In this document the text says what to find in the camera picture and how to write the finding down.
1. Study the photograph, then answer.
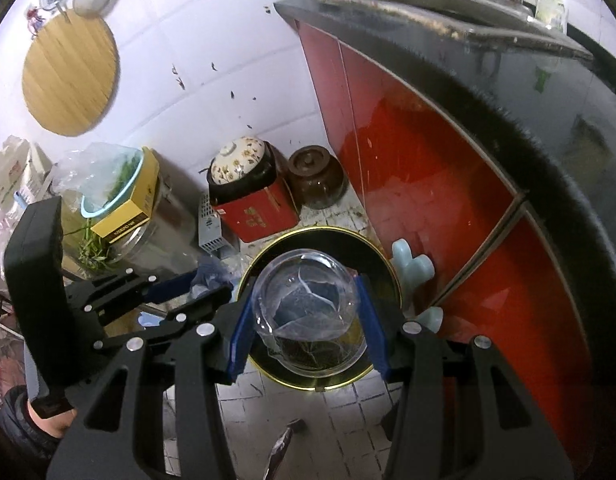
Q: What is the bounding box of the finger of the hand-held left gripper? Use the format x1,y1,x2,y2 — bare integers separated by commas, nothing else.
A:
95,286,233,353
65,267,199,326

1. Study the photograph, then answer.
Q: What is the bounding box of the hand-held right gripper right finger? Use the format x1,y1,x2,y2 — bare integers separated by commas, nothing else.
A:
355,275,576,480

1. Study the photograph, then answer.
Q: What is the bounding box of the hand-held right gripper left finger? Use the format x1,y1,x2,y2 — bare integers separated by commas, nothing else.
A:
48,292,261,480

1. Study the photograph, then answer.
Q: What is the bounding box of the black gold-rimmed waste bin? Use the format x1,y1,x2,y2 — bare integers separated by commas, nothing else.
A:
236,227,403,392

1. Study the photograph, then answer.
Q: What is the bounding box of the person's left forearm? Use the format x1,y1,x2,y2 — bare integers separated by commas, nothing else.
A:
0,385,69,461

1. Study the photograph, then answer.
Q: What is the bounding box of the crumpled blue plastic bag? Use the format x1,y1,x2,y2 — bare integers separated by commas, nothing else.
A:
188,255,239,301

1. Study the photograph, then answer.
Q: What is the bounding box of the large glass jar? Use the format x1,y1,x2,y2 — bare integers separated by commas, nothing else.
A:
108,175,203,266

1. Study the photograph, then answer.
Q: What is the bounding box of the cluttered storage shelf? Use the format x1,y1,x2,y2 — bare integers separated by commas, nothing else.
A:
0,285,29,401

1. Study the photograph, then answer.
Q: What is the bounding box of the grey plastic basket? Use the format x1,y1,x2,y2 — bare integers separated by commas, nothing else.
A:
198,192,226,253

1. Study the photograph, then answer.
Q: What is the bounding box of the light blue plastic hook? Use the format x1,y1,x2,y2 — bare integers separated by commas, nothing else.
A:
392,239,445,331

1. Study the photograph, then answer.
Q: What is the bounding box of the yellow cardboard box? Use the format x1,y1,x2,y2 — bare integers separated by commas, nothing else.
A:
90,147,161,241

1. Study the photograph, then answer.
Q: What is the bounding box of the light blue bowl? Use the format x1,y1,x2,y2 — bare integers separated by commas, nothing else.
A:
80,152,149,218

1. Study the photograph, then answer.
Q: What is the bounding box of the red gift box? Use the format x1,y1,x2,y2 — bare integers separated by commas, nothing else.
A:
210,180,301,243

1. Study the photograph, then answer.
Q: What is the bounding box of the small silver wrapper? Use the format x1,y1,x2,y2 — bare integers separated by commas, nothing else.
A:
268,419,306,480

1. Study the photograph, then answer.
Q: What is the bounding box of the white plastic bag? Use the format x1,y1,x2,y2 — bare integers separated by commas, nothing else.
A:
0,135,54,211

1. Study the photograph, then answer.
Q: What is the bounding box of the clear plastic bag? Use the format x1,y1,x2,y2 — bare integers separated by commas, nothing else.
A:
50,142,141,211

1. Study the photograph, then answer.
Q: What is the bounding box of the floral ceramic casserole pot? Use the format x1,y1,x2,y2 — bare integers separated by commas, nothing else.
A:
208,136,279,206

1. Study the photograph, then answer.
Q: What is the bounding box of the brown ceramic jar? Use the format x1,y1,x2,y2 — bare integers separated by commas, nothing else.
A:
287,145,349,211

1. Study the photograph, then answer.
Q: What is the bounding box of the red kitchen cabinet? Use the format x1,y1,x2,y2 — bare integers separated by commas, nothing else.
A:
295,20,593,476

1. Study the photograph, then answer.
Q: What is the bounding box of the round bamboo board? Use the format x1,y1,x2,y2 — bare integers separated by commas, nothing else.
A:
22,10,120,137

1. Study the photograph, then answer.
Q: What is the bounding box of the red hanging ornament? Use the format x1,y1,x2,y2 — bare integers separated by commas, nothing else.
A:
25,5,51,38

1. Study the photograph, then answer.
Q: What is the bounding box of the stainless steel sink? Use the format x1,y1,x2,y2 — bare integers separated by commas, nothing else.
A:
313,0,593,58

